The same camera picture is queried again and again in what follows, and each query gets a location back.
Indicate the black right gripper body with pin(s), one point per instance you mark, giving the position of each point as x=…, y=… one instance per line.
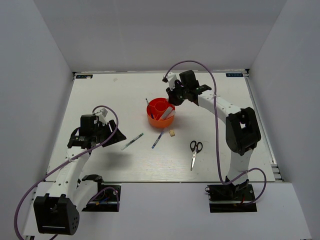
x=178, y=94

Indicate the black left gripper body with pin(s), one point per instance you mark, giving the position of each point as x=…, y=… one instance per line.
x=102, y=133

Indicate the beige eraser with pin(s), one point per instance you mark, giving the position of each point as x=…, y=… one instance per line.
x=171, y=133

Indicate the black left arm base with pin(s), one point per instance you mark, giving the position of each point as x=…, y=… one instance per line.
x=107, y=201

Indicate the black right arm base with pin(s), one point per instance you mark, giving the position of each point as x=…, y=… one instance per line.
x=222, y=199

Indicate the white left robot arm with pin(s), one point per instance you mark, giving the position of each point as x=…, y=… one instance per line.
x=58, y=211

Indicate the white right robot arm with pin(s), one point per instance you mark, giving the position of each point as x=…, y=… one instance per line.
x=242, y=132

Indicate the orange round compartment container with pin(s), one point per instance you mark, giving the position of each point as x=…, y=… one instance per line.
x=160, y=113

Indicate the right corner table label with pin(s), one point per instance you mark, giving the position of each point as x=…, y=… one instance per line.
x=234, y=75

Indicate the corner table label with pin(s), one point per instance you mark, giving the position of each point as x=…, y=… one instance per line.
x=234, y=75
x=84, y=76

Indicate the green pen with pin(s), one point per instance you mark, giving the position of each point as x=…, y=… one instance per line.
x=132, y=141

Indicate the blue clear pen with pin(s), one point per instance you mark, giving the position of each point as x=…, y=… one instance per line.
x=157, y=140

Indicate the left corner table label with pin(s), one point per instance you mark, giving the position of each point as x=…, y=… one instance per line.
x=84, y=76

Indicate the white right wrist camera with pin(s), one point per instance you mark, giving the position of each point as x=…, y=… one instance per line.
x=170, y=78

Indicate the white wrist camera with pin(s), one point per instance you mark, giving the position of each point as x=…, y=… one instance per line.
x=102, y=113
x=170, y=78

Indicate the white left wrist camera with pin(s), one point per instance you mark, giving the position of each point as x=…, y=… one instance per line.
x=102, y=113

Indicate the black handled scissors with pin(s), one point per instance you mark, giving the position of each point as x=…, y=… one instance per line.
x=195, y=147

